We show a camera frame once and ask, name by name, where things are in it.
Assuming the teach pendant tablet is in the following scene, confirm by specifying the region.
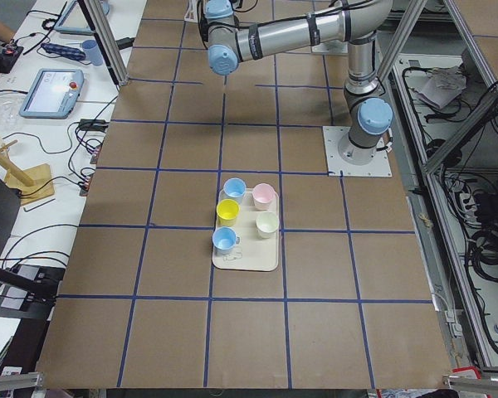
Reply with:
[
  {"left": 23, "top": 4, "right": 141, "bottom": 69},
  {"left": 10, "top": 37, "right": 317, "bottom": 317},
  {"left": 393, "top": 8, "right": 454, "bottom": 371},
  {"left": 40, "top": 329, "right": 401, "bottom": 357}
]
[{"left": 18, "top": 69, "right": 85, "bottom": 119}]

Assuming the light blue cup with handle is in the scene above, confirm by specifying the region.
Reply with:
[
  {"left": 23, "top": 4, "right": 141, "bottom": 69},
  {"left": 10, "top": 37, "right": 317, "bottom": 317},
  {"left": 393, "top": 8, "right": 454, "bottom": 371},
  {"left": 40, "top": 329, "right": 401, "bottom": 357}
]
[{"left": 212, "top": 226, "right": 241, "bottom": 256}]

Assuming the cream plastic tray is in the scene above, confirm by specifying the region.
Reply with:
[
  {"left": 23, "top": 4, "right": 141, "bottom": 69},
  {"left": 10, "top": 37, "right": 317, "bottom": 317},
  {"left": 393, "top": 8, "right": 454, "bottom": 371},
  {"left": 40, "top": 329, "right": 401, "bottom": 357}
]
[{"left": 212, "top": 188, "right": 280, "bottom": 272}]

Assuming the wooden mug stand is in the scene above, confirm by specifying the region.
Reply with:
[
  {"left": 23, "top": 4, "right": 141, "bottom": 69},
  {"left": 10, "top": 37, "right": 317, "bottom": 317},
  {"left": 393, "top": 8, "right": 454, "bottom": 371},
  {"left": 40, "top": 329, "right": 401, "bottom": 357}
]
[{"left": 0, "top": 139, "right": 55, "bottom": 206}]

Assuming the yellow plastic cup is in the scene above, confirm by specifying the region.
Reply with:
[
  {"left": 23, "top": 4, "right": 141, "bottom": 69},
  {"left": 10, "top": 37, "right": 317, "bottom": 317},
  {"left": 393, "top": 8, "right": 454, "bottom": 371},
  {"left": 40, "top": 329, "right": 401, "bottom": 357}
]
[{"left": 216, "top": 199, "right": 240, "bottom": 226}]

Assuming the pink plastic cup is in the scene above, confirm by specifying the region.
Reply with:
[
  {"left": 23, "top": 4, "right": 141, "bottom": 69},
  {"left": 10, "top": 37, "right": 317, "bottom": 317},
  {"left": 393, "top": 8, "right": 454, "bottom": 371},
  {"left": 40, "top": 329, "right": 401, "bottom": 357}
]
[{"left": 251, "top": 183, "right": 276, "bottom": 211}]

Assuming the pale green plastic cup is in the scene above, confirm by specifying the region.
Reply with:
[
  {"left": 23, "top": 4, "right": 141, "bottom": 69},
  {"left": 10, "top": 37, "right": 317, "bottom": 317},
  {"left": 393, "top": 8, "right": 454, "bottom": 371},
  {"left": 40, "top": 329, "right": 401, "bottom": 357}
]
[{"left": 256, "top": 211, "right": 280, "bottom": 239}]

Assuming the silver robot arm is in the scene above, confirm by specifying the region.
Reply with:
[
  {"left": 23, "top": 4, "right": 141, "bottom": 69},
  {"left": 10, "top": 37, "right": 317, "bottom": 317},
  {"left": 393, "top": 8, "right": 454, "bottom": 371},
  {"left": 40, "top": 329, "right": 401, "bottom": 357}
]
[{"left": 196, "top": 0, "right": 393, "bottom": 166}]

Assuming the aluminium frame post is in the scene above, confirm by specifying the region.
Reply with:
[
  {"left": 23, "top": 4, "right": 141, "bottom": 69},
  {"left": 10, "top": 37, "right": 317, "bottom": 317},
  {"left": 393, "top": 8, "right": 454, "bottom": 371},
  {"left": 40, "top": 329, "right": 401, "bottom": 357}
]
[{"left": 78, "top": 0, "right": 129, "bottom": 87}]

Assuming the light blue plastic cup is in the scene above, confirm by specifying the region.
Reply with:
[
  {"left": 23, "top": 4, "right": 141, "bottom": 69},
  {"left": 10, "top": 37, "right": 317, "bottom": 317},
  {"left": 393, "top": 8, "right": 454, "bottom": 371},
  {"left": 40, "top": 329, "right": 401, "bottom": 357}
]
[{"left": 223, "top": 177, "right": 247, "bottom": 204}]

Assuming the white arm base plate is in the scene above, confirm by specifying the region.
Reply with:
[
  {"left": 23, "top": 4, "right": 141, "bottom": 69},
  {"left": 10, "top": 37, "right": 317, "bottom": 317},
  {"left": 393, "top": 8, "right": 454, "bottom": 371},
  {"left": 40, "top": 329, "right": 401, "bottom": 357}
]
[{"left": 322, "top": 126, "right": 393, "bottom": 177}]

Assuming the blue cup on bench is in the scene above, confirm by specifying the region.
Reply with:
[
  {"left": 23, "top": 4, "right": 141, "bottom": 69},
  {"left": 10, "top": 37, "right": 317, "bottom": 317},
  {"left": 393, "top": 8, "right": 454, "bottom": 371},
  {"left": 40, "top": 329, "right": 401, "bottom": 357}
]
[{"left": 81, "top": 39, "right": 104, "bottom": 66}]

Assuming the blue power strip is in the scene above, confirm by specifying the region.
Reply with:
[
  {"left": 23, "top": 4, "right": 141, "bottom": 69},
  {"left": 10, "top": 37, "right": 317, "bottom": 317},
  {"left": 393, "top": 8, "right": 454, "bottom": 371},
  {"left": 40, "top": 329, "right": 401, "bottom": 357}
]
[{"left": 41, "top": 42, "right": 86, "bottom": 61}]

